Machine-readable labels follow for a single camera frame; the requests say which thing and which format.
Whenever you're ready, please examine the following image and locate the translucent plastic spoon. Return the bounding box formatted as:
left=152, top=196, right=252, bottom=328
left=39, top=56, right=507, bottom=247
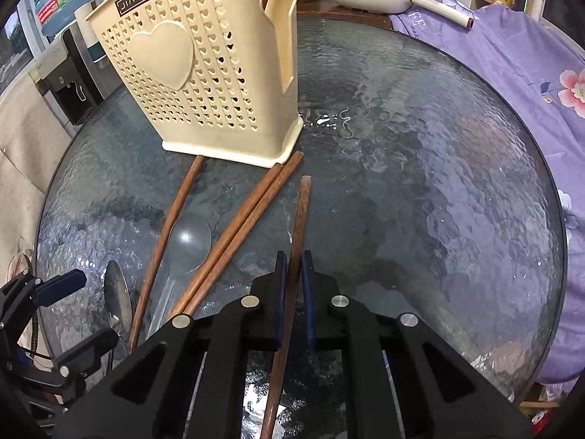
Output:
left=145, top=213, right=214, bottom=337

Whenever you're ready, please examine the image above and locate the metal spoon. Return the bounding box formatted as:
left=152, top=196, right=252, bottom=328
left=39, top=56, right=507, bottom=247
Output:
left=103, top=260, right=134, bottom=371

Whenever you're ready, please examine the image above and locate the brown wooden chopstick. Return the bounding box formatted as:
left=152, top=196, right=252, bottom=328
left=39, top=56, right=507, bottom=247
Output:
left=167, top=162, right=285, bottom=323
left=128, top=154, right=205, bottom=353
left=260, top=175, right=313, bottom=439
left=183, top=151, right=305, bottom=318

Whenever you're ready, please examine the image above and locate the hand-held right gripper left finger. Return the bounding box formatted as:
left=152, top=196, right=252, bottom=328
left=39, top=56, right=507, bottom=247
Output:
left=52, top=251, right=288, bottom=439

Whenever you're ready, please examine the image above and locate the beige cloth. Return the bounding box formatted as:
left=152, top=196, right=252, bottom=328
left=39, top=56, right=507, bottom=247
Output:
left=0, top=82, right=76, bottom=284

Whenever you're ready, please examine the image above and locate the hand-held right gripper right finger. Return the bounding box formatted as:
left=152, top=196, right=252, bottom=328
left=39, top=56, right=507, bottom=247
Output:
left=299, top=251, right=533, bottom=439

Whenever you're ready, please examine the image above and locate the dark wooden counter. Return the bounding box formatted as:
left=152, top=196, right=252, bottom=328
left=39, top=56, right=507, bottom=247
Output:
left=297, top=0, right=394, bottom=28

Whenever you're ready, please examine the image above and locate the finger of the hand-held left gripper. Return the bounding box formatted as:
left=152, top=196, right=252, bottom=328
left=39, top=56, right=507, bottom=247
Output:
left=34, top=271, right=87, bottom=307
left=55, top=328, right=120, bottom=376

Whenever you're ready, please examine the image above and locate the grey water dispenser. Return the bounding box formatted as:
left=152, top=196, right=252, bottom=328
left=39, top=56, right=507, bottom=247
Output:
left=34, top=27, right=108, bottom=126

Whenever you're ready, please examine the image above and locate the cream plastic utensil holder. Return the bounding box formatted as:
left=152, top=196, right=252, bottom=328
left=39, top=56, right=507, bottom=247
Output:
left=86, top=0, right=305, bottom=168

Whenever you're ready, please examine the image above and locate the window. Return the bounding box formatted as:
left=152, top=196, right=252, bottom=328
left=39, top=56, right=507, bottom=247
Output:
left=0, top=9, right=37, bottom=97

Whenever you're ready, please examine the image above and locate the purple floral cloth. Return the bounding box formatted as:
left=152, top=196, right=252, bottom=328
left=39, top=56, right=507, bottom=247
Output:
left=388, top=0, right=585, bottom=385

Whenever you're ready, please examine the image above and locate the stack of paper cups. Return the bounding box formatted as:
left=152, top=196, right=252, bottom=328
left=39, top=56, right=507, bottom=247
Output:
left=75, top=2, right=99, bottom=51

